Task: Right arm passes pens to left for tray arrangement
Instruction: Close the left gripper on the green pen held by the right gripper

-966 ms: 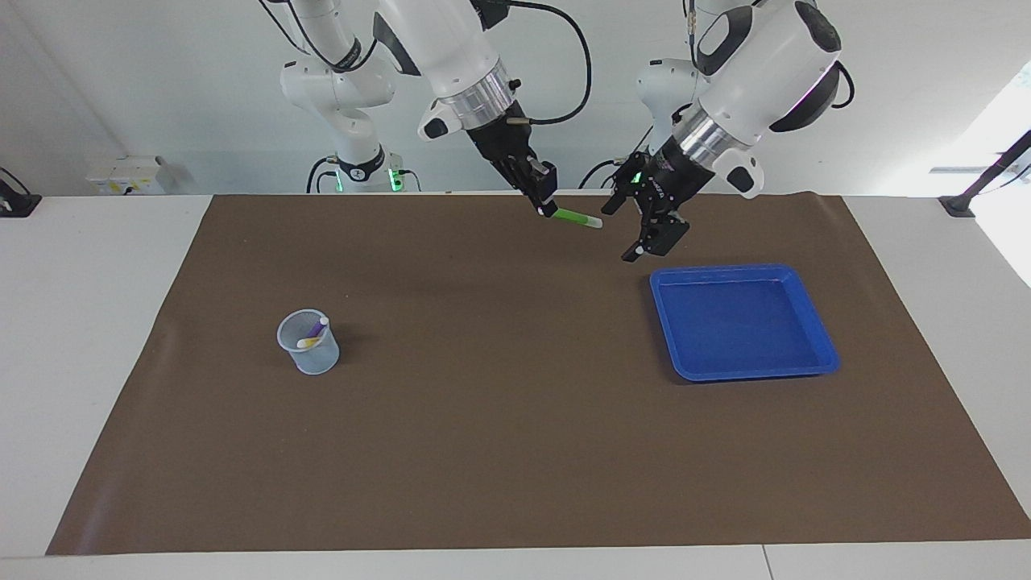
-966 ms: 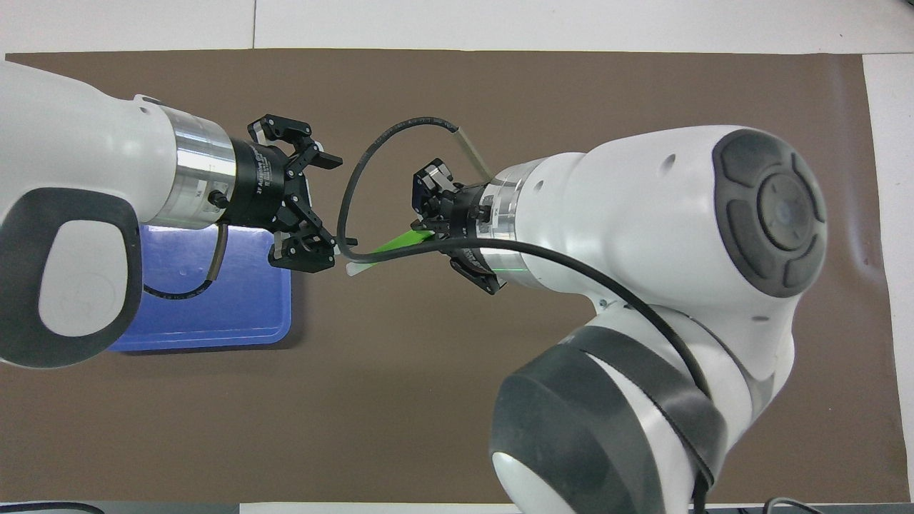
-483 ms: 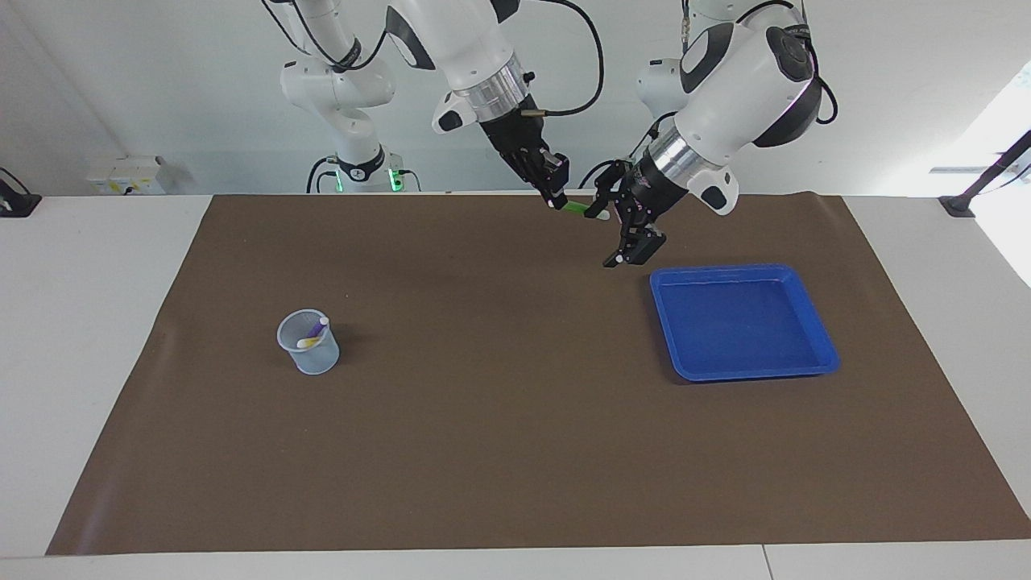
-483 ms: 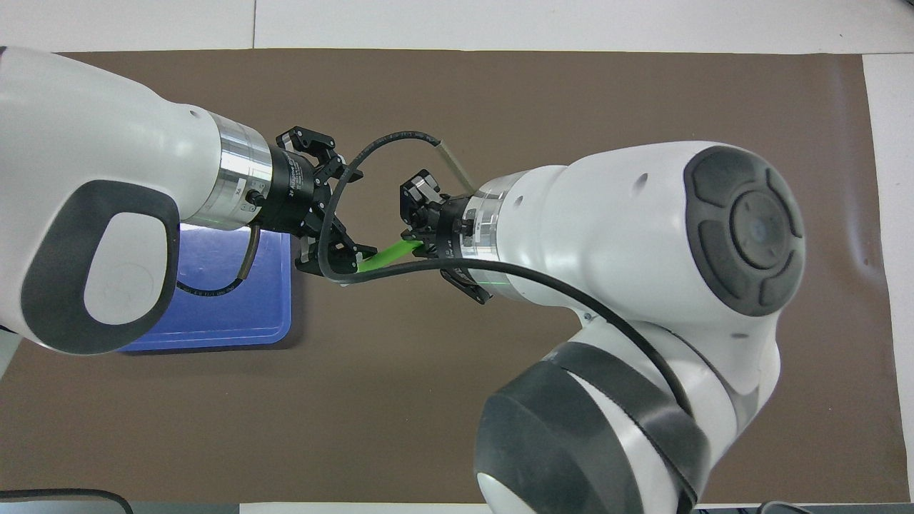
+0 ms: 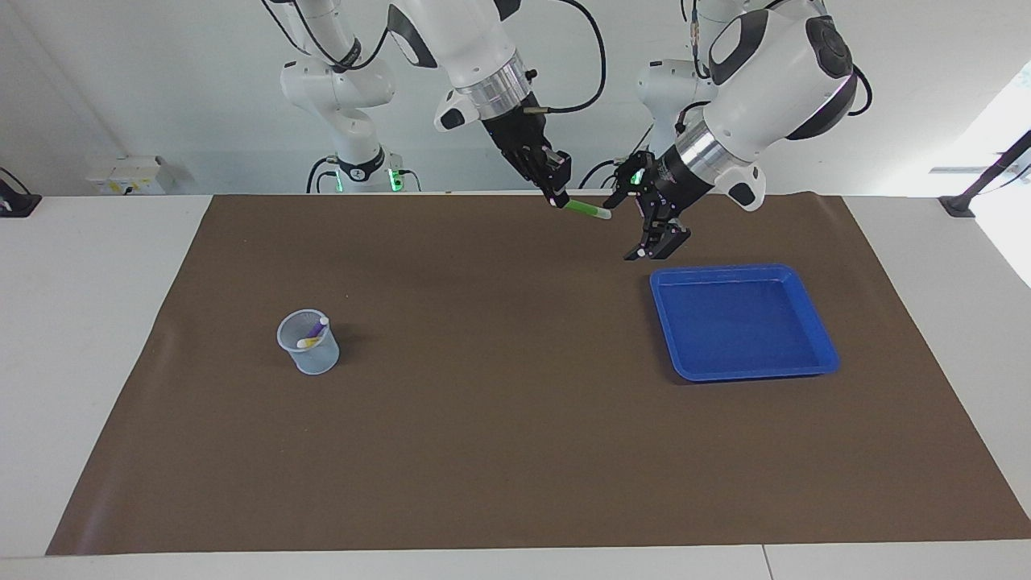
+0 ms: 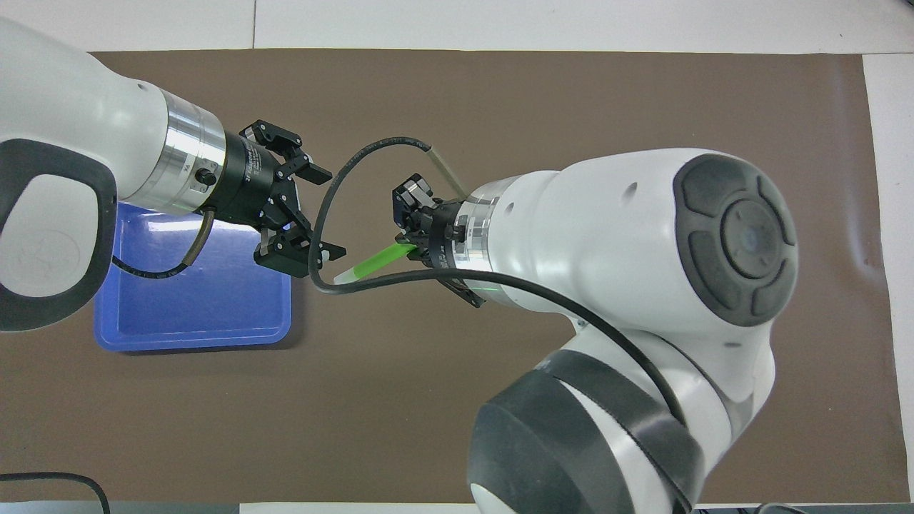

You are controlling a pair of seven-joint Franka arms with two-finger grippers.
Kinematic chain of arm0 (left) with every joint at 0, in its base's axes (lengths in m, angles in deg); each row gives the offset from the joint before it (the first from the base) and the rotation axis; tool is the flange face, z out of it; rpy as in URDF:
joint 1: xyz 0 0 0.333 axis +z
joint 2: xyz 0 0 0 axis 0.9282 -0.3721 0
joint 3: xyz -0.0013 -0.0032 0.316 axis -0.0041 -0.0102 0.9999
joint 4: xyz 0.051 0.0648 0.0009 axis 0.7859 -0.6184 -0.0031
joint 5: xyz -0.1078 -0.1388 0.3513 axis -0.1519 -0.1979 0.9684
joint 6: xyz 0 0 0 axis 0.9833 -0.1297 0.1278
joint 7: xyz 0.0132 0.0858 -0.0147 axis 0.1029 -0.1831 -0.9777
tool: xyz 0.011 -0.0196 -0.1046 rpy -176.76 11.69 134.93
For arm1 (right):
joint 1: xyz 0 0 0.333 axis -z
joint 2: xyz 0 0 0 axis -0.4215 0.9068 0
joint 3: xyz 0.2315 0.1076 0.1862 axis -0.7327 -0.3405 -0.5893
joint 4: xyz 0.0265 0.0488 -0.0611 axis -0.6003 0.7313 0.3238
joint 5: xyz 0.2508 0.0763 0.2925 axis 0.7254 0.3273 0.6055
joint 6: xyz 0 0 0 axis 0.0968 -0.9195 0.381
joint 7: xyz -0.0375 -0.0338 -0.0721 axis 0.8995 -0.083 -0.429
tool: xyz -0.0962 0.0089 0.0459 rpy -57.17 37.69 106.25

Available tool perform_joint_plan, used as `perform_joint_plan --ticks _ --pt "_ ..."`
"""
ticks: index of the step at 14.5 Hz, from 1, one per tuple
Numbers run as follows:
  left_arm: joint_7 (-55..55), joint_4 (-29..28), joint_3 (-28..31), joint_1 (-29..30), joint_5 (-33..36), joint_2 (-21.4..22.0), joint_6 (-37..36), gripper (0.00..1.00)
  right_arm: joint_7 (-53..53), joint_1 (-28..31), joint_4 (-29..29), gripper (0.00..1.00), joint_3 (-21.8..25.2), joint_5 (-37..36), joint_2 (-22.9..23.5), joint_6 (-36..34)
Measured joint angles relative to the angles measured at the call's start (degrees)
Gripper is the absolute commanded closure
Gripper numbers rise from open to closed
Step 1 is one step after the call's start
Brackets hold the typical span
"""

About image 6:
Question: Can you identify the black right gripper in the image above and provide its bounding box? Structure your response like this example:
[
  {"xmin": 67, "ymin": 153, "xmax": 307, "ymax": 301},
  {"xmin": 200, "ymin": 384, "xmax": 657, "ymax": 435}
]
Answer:
[{"xmin": 391, "ymin": 173, "xmax": 486, "ymax": 309}]

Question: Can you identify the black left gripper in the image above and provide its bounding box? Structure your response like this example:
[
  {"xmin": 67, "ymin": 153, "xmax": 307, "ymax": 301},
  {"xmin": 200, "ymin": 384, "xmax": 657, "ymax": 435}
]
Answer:
[{"xmin": 206, "ymin": 120, "xmax": 347, "ymax": 278}]

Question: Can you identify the green pen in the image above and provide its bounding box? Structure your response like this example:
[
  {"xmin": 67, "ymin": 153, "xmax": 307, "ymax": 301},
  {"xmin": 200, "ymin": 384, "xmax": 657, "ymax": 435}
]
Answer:
[{"xmin": 332, "ymin": 241, "xmax": 418, "ymax": 286}]

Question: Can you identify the blue plastic tray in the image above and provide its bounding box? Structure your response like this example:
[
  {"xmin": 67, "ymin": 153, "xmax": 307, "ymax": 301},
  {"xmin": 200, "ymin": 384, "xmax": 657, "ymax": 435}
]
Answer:
[{"xmin": 94, "ymin": 189, "xmax": 292, "ymax": 352}]

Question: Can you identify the brown table mat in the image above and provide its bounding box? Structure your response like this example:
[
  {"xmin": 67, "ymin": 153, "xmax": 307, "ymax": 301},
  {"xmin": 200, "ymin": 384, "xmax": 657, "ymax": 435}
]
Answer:
[{"xmin": 0, "ymin": 49, "xmax": 911, "ymax": 504}]

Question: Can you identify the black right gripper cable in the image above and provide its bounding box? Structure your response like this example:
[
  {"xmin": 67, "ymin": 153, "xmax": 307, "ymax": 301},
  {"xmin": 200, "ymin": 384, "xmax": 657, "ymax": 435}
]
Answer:
[{"xmin": 307, "ymin": 136, "xmax": 690, "ymax": 429}]

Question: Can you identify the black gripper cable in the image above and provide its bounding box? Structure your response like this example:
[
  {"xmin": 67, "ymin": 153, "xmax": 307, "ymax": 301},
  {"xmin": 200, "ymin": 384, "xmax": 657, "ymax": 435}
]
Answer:
[
  {"xmin": 111, "ymin": 207, "xmax": 215, "ymax": 281},
  {"xmin": 307, "ymin": 136, "xmax": 690, "ymax": 429}
]

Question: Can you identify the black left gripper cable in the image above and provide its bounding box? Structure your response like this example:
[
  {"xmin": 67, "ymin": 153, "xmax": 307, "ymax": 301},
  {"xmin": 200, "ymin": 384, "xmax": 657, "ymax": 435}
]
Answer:
[{"xmin": 111, "ymin": 207, "xmax": 215, "ymax": 281}]

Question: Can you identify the loose black cable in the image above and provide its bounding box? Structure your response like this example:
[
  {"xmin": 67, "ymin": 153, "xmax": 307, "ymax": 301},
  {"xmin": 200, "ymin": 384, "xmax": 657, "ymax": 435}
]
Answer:
[{"xmin": 0, "ymin": 471, "xmax": 111, "ymax": 514}]

